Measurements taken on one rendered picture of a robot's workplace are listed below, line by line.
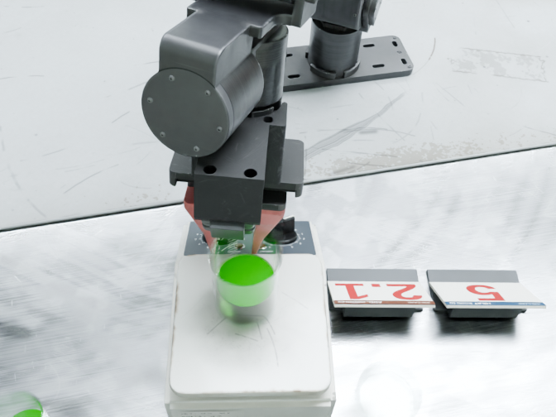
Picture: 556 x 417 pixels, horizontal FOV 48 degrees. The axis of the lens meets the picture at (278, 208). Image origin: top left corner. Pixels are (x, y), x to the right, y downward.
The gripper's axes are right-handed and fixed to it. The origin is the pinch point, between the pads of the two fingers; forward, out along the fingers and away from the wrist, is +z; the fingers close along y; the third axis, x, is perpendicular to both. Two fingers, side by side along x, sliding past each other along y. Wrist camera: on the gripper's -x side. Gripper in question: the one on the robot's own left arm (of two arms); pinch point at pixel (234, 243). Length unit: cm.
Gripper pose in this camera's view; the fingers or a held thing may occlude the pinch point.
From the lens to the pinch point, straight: 54.8
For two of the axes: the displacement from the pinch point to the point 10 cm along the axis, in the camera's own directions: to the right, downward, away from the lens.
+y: 10.0, 0.9, 0.2
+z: -0.9, 8.0, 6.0
